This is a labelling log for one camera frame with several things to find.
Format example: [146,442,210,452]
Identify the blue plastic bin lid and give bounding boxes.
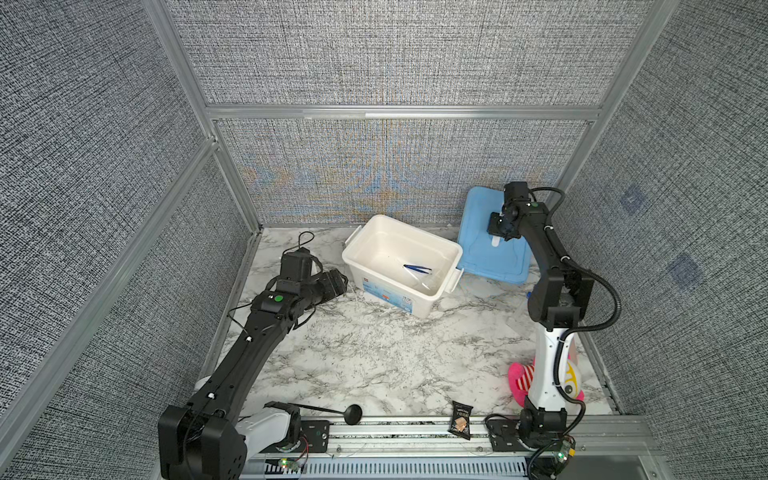
[457,186,532,284]

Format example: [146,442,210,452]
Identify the white plastic storage bin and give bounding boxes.
[342,214,464,318]

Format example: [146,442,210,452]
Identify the blue plastic tweezers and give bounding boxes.
[403,264,432,275]

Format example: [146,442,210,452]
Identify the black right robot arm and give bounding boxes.
[488,181,622,479]

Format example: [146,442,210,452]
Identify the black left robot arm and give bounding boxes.
[158,247,349,479]

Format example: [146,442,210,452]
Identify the clear glass funnel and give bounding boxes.
[406,269,440,295]

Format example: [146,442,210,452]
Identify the pink white plush toy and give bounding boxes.
[508,335,586,413]

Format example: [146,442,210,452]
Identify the white tape roll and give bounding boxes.
[193,376,210,393]

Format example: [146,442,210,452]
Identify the black snack packet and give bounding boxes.
[448,401,473,440]

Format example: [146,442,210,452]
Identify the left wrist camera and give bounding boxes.
[280,247,314,283]

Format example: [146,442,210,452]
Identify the black long handled spoon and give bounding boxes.
[295,403,363,425]

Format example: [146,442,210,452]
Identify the aluminium front rail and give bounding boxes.
[157,415,661,480]

